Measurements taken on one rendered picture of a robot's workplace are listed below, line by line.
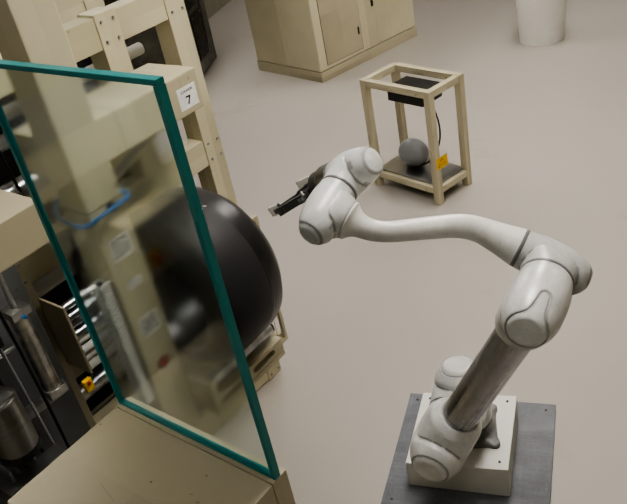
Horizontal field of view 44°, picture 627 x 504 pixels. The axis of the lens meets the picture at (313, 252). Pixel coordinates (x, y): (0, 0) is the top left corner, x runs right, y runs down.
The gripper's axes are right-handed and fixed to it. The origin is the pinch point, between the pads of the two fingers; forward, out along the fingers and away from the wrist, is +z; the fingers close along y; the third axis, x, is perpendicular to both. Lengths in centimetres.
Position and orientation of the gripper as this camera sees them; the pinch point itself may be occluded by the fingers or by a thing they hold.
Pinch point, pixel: (286, 198)
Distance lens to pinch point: 228.1
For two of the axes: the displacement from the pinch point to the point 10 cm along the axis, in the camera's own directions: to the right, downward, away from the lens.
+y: 5.9, -6.1, 5.3
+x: -5.8, -7.7, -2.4
